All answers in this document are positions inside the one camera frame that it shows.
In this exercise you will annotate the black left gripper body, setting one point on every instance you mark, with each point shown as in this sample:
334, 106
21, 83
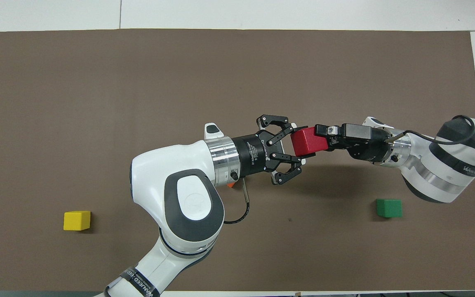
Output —
250, 154

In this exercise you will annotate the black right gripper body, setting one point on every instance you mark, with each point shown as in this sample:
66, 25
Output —
365, 146

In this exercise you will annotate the red cube block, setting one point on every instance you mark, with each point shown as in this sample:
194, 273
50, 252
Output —
308, 142

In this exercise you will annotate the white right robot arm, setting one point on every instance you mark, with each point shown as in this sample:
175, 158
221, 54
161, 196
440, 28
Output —
447, 173

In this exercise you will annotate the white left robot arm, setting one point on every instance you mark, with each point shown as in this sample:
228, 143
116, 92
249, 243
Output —
188, 206

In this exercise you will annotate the green cube block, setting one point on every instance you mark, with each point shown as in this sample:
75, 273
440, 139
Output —
389, 208

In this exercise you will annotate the yellow cube block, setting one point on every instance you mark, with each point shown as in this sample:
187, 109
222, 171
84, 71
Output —
76, 221

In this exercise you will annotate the brown table mat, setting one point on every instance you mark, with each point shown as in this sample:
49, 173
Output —
138, 82

